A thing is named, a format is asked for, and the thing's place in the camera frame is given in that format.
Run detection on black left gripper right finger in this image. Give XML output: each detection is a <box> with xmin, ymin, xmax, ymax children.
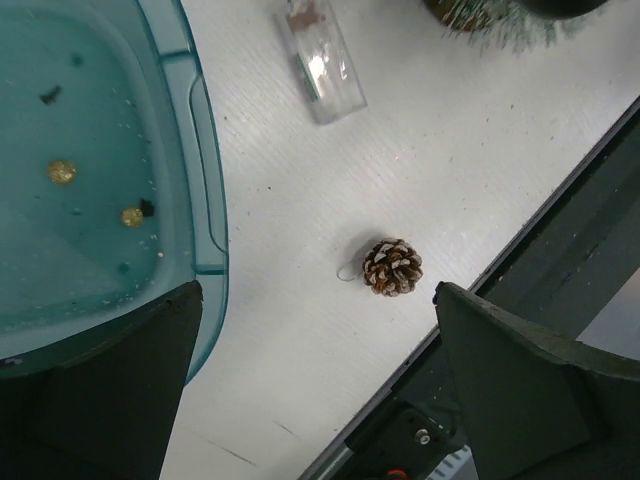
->
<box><xmin>434</xmin><ymin>282</ymin><xmax>639</xmax><ymax>479</ymax></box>

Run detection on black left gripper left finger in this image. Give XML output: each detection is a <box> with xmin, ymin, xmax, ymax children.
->
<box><xmin>1</xmin><ymin>281</ymin><xmax>203</xmax><ymax>479</ymax></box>

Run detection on frosted pine cone ornament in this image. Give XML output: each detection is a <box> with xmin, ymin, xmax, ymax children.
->
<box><xmin>336</xmin><ymin>237</ymin><xmax>423</xmax><ymax>298</ymax></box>

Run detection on teal transparent plastic bin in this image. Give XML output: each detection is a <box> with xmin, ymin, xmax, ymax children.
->
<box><xmin>1</xmin><ymin>1</ymin><xmax>229</xmax><ymax>374</ymax></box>

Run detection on small frosted green christmas tree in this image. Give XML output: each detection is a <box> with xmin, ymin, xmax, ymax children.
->
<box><xmin>422</xmin><ymin>0</ymin><xmax>559</xmax><ymax>51</ymax></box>

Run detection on clear battery box fairy lights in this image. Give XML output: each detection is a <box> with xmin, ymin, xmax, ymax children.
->
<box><xmin>275</xmin><ymin>1</ymin><xmax>367</xmax><ymax>125</ymax></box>

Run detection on loose small gold berry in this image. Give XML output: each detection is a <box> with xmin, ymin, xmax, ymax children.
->
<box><xmin>47</xmin><ymin>160</ymin><xmax>77</xmax><ymax>185</ymax></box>

